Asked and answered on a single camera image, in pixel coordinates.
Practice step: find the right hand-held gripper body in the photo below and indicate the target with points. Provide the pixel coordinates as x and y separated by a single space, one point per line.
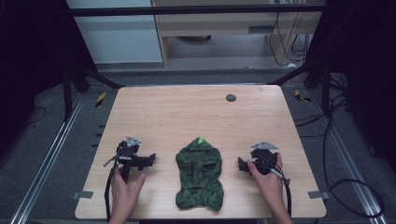
264 157

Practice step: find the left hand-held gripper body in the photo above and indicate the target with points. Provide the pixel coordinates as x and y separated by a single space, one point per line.
127 153

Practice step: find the person's right hand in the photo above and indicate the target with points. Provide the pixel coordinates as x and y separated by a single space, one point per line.
269 186

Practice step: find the person's left hand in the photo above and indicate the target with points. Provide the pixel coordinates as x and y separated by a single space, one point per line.
124 194

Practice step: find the green fleece hooded garment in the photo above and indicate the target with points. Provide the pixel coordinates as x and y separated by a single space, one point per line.
199 177

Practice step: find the yellow black striped tape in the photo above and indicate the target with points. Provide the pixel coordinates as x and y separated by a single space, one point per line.
100 99
300 96

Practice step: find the grey round table grommet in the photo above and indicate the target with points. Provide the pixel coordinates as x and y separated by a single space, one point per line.
231 98

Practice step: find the black tripod stand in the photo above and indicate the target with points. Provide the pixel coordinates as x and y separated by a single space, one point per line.
317 77
77 81

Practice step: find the white cabinet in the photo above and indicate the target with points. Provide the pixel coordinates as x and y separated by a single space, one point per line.
118 37

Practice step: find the black curtain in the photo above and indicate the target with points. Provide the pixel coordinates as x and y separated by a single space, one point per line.
34 62
364 62

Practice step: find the grey metal table bracket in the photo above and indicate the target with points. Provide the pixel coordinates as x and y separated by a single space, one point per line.
318 195
82 195

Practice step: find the aluminium floor rail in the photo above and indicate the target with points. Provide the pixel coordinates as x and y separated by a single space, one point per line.
351 168
49 158

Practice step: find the black horizontal frame bar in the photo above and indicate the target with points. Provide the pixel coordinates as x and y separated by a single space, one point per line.
186 10

